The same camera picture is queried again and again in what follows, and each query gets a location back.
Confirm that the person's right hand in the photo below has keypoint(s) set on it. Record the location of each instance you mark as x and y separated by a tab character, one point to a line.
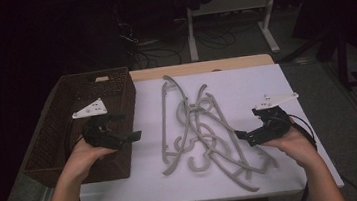
297	145

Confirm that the brown woven basket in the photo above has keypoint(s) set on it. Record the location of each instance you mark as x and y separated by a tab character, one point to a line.
53	143

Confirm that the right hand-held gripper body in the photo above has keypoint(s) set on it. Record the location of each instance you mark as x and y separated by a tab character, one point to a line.
271	126

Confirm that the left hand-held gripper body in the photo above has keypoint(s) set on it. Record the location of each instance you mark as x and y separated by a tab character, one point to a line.
98	135

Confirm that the white metal desk frame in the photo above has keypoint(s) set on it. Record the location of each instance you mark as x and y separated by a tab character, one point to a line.
191	35

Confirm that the dark metal stand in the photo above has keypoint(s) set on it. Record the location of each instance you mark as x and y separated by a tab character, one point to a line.
342	63

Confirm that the person's left hand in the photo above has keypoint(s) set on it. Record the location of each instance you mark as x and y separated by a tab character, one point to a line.
84	160

